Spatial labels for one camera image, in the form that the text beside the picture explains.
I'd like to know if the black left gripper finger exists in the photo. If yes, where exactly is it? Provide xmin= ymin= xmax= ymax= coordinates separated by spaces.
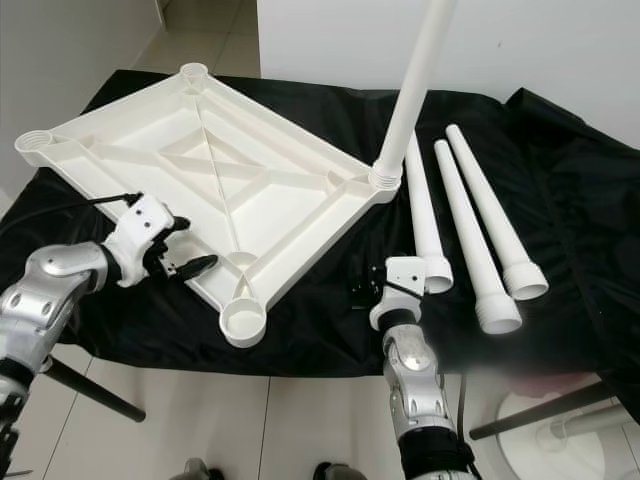
xmin=173 ymin=253 xmax=220 ymax=283

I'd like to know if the white plastic children table top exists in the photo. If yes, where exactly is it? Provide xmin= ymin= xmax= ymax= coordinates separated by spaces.
xmin=13 ymin=62 xmax=402 ymax=351

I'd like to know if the white tapered plastic table leg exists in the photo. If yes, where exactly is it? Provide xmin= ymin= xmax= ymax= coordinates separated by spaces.
xmin=403 ymin=135 xmax=455 ymax=295
xmin=445 ymin=123 xmax=550 ymax=302
xmin=433 ymin=138 xmax=524 ymax=335
xmin=370 ymin=0 xmax=461 ymax=193

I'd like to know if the black cloth table cover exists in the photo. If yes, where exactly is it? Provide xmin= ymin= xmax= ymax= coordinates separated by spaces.
xmin=0 ymin=68 xmax=640 ymax=379

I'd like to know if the black metal rod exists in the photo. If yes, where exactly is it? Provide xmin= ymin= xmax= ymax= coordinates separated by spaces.
xmin=43 ymin=353 xmax=148 ymax=423
xmin=468 ymin=378 xmax=640 ymax=441

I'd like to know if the grey right robot foot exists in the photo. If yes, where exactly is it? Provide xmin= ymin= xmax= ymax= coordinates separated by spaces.
xmin=310 ymin=462 xmax=366 ymax=480

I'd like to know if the grey robot foot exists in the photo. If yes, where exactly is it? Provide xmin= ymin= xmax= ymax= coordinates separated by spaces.
xmin=310 ymin=462 xmax=366 ymax=480
xmin=182 ymin=458 xmax=211 ymax=480

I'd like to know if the grey left robot foot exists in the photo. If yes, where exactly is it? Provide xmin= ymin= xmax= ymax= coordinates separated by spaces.
xmin=182 ymin=458 xmax=211 ymax=480

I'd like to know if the pink cloth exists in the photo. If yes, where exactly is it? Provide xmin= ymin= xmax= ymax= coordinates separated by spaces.
xmin=510 ymin=372 xmax=601 ymax=396

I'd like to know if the white round stand base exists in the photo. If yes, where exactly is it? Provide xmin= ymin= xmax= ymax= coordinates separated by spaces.
xmin=495 ymin=385 xmax=640 ymax=480

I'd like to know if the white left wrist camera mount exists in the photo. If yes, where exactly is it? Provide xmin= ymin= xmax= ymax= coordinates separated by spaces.
xmin=102 ymin=193 xmax=176 ymax=289

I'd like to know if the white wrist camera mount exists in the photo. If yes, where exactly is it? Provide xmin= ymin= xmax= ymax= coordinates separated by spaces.
xmin=102 ymin=193 xmax=176 ymax=289
xmin=370 ymin=255 xmax=429 ymax=329

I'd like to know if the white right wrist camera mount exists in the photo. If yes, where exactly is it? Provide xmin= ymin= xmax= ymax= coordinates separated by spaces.
xmin=370 ymin=255 xmax=429 ymax=329

